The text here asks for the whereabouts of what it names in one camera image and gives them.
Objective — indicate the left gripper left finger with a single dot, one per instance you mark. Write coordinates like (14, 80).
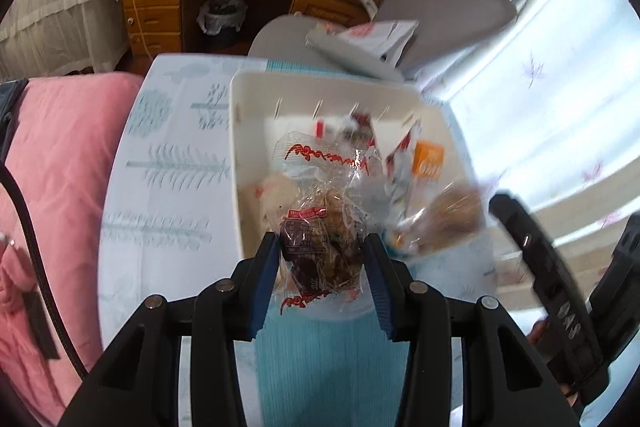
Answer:
(135, 382)

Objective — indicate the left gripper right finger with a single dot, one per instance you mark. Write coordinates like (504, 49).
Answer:
(505, 382)

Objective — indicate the nut date candy packet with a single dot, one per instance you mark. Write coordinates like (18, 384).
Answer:
(439, 218)

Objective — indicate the round rice cake packet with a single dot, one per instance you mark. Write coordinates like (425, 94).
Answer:
(263, 204)

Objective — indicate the dark date walnut packet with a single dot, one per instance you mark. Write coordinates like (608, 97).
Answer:
(319, 219)

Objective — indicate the orange oats snack packet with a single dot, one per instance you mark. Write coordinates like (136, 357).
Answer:
(428, 159)

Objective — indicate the teal striped placemat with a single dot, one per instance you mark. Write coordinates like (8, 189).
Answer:
(314, 373)

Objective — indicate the tree pattern tablecloth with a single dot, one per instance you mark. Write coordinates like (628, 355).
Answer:
(168, 224)

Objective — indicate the white plastic storage bin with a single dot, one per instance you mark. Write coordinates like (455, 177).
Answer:
(267, 105)

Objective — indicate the pink bed quilt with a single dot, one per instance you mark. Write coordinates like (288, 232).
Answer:
(66, 133)

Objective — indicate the trash bin with bag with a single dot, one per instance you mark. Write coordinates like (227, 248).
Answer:
(215, 16)

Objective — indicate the grey office chair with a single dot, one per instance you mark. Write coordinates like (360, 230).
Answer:
(445, 31)

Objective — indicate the lace covered cabinet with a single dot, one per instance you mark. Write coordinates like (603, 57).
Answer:
(44, 38)

